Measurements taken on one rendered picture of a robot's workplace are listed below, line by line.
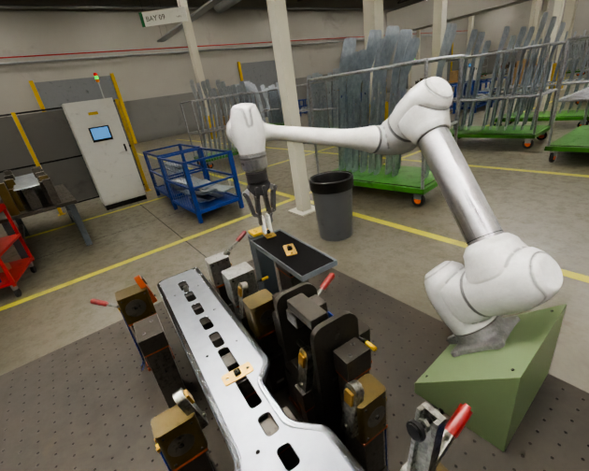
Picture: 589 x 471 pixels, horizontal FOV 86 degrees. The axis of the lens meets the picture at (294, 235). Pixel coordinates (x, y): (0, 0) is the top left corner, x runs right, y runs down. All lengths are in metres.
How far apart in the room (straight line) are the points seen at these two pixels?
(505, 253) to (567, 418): 0.55
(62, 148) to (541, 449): 7.92
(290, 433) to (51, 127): 7.58
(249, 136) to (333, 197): 2.50
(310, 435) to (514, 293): 0.61
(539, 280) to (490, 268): 0.11
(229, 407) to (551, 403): 0.97
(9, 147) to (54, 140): 0.70
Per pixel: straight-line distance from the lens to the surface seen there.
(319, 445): 0.79
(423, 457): 0.64
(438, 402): 1.20
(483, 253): 1.01
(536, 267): 0.98
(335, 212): 3.55
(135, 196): 7.40
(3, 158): 8.02
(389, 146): 1.25
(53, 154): 7.99
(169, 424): 0.86
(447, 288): 1.12
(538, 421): 1.29
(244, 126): 1.05
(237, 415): 0.87
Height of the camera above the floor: 1.67
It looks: 25 degrees down
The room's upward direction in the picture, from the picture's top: 9 degrees counter-clockwise
